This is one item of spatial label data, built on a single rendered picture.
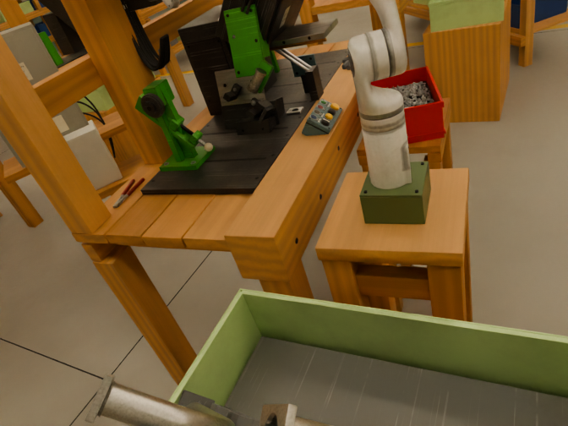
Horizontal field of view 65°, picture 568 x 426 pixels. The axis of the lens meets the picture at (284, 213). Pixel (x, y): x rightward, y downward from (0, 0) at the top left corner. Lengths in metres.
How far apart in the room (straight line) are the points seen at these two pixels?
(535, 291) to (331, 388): 1.40
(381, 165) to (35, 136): 0.87
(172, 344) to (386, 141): 1.13
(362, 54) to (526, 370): 0.59
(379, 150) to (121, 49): 0.92
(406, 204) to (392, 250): 0.11
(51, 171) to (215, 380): 0.77
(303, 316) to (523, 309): 1.33
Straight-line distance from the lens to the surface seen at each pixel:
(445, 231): 1.01
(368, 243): 1.01
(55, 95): 1.48
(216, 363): 0.79
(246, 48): 1.55
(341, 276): 1.08
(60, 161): 1.35
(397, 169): 0.99
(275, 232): 1.03
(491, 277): 2.10
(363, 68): 0.89
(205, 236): 1.15
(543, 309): 2.01
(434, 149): 1.43
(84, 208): 1.39
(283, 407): 0.37
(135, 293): 1.55
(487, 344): 0.71
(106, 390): 0.46
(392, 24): 0.90
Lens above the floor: 1.50
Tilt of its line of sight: 34 degrees down
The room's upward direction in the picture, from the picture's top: 18 degrees counter-clockwise
